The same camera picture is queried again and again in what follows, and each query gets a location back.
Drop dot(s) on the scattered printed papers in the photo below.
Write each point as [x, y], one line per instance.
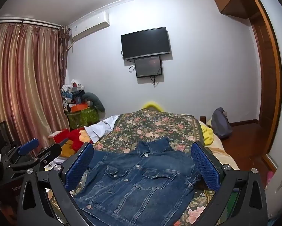
[53, 163]

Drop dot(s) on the red plush toy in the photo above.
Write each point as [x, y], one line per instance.
[73, 137]

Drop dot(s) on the grey pillow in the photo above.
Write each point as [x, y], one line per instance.
[96, 101]

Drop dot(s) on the bed with pale sheet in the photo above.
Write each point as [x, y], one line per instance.
[222, 150]

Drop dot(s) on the yellow fleece blanket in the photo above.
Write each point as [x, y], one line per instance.
[206, 134]

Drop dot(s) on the orange box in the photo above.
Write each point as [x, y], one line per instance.
[79, 107]

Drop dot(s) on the yellow bed end cushion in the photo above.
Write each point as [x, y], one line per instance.
[152, 104]

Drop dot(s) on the red box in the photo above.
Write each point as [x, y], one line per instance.
[59, 136]

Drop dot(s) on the black wall television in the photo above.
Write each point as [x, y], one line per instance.
[145, 42]

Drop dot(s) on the small black wall monitor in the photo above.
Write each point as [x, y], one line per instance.
[148, 67]

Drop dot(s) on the dark floral blanket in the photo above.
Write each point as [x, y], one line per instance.
[155, 127]

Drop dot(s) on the white pillow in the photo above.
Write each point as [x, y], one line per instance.
[100, 128]

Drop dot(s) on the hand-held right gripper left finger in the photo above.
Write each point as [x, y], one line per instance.
[80, 164]

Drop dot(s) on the brown cardboard box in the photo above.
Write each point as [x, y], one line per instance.
[66, 149]

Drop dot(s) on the blue denim jeans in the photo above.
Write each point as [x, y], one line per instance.
[136, 181]

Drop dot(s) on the white air conditioner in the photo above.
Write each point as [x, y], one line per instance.
[90, 26]

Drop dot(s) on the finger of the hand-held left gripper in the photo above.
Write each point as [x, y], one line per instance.
[49, 152]
[27, 146]

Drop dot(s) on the green floral storage bag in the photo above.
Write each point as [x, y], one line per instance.
[82, 119]

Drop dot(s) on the pile of mixed clothes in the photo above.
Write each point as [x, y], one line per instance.
[71, 94]

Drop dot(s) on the wooden wardrobe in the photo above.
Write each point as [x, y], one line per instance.
[265, 75]

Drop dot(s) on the white curtain rail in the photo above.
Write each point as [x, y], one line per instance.
[25, 22]

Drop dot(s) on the striped pink curtain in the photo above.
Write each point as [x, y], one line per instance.
[25, 80]

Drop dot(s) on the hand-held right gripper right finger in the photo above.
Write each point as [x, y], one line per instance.
[205, 167]

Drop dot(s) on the grey backpack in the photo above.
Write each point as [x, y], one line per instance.
[221, 123]

